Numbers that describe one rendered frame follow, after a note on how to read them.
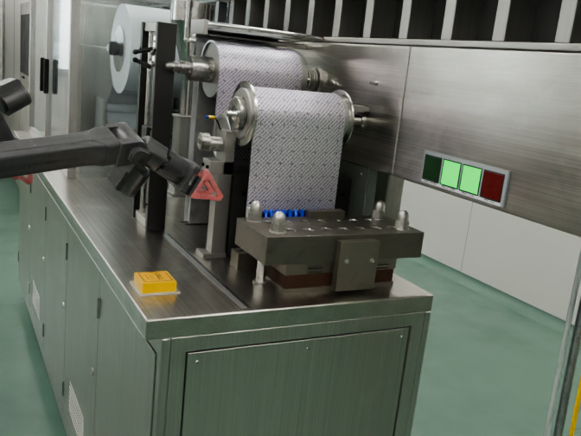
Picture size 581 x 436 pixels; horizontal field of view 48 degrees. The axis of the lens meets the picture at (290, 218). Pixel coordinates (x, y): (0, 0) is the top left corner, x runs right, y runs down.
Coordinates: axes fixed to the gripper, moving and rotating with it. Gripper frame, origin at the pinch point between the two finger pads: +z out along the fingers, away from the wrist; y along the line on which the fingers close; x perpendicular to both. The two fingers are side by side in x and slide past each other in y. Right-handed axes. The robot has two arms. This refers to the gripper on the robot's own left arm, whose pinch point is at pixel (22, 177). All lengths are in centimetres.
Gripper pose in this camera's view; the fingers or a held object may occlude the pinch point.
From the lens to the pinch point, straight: 166.2
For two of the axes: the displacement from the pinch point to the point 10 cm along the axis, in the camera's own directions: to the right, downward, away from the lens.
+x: -6.2, 5.7, -5.4
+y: -7.5, -2.3, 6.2
